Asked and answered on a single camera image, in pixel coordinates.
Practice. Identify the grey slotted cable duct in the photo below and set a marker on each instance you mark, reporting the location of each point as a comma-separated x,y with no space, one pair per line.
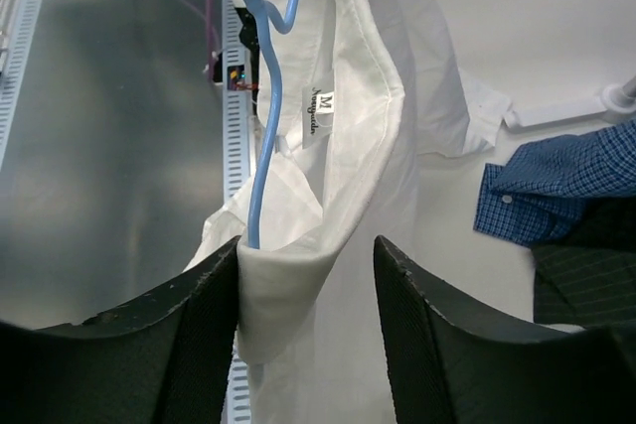
237,162

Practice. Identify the metal clothes rack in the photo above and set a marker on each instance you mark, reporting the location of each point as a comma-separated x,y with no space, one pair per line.
613,104

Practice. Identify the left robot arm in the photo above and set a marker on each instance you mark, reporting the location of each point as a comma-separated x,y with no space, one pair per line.
249,39

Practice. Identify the blue wire hanger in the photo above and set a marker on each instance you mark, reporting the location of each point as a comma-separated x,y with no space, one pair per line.
267,17

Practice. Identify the blue checked shirt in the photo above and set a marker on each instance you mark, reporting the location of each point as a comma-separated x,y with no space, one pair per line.
544,189

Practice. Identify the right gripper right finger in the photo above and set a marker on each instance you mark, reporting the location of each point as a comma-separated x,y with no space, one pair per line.
454,359

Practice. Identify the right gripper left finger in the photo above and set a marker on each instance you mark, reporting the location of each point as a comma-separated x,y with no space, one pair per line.
162,357

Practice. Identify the white shirt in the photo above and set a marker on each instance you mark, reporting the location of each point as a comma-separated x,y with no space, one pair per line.
368,85

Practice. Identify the black shirt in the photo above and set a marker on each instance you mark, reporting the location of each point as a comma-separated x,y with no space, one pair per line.
587,278

